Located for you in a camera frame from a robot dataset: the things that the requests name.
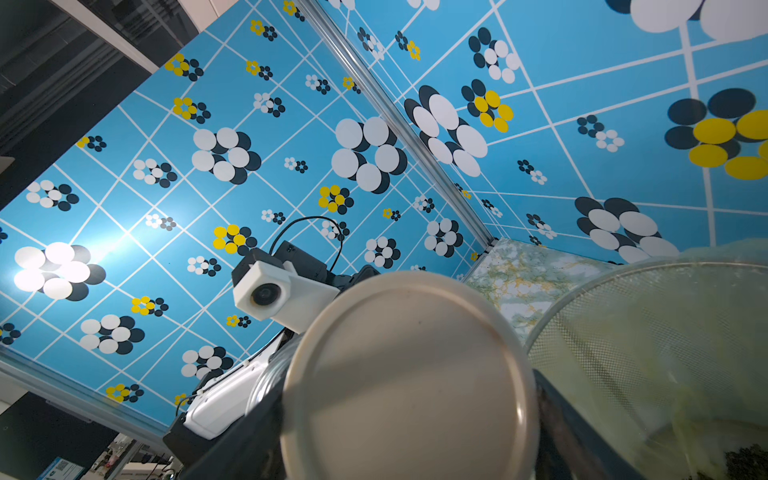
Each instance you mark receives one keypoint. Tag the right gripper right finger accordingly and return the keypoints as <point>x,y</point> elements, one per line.
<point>569,448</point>

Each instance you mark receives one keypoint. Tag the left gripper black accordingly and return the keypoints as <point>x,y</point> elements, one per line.
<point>307,266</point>

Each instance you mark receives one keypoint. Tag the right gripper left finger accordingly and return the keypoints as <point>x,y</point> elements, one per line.
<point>248,450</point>

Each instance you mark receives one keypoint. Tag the round wooden jar lid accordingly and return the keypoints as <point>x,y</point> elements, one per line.
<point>410,375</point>

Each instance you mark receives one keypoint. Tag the jar with wooden lid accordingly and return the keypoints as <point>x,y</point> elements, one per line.
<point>274,373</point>

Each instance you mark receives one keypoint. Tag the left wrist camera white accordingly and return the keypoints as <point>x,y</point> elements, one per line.
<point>265,288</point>

